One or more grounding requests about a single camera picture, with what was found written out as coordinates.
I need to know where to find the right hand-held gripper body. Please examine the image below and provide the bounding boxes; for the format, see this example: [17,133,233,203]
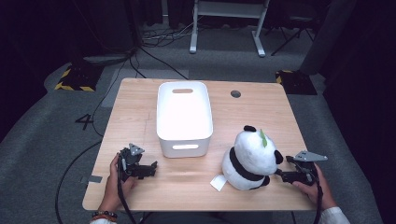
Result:
[283,150,329,187]

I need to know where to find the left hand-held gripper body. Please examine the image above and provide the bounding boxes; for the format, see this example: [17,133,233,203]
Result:
[118,143,148,183]

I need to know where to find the panda plush toy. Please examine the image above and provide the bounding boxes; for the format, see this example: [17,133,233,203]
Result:
[209,125,285,192]

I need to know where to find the white plastic storage bin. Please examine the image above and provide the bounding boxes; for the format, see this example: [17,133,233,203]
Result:
[156,80,215,159]

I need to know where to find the person's right hand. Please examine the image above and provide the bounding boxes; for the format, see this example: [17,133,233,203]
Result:
[292,164,337,211]

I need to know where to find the person's left hand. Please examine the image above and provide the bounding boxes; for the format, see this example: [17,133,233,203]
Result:
[99,154,138,213]

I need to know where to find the grey tape strip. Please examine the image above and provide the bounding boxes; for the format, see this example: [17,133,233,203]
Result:
[81,175,104,185]

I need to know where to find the person's dark pants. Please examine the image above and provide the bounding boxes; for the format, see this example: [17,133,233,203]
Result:
[136,211,276,224]

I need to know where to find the black yellow striped base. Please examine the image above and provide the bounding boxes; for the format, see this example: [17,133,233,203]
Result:
[54,63,105,92]
[275,69,318,96]

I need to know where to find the black tripod stand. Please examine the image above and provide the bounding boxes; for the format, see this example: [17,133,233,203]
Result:
[270,15,316,57]

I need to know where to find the grey curtain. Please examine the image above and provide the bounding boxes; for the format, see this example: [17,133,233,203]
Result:
[299,0,359,76]

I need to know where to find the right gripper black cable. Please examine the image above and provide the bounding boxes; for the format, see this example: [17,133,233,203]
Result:
[312,174,325,224]

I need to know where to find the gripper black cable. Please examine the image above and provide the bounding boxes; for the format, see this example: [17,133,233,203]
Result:
[116,155,138,224]
[312,174,325,224]

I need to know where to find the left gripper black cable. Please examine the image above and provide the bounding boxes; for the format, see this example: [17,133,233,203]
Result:
[116,155,138,224]

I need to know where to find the beaded bracelet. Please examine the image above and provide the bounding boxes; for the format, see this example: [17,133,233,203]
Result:
[91,210,119,222]

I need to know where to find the thick black floor cable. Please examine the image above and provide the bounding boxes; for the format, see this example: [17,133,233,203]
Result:
[54,139,104,224]

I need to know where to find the thin black floor cable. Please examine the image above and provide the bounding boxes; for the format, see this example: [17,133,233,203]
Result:
[92,59,129,138]

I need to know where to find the bundle of floor cables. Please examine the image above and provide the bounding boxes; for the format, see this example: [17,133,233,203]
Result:
[140,22,195,49]

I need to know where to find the white metal desk frame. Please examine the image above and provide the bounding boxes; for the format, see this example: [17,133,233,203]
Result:
[189,0,271,58]

